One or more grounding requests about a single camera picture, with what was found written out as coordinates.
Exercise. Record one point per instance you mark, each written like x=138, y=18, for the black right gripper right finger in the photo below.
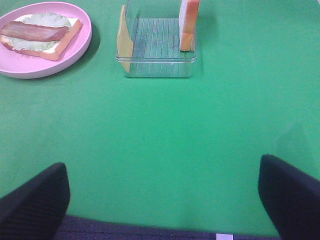
x=291, y=199

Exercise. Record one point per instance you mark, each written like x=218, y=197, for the bacon strip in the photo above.
x=33, y=32

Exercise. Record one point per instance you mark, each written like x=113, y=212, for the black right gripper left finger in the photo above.
x=36, y=209

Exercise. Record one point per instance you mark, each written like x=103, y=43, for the pink round plate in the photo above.
x=19, y=66

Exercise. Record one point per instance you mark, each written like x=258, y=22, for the yellow cheese slice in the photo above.
x=123, y=42

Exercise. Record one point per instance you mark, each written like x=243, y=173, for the upright bread slice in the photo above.
x=188, y=14

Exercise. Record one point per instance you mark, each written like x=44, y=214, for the bread slice with brown crust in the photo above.
x=62, y=42

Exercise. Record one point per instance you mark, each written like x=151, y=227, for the clear right plastic container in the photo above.
x=153, y=26

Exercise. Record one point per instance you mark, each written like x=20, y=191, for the green tablecloth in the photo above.
x=179, y=153

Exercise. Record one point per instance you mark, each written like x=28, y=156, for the green lettuce leaf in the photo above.
x=50, y=21

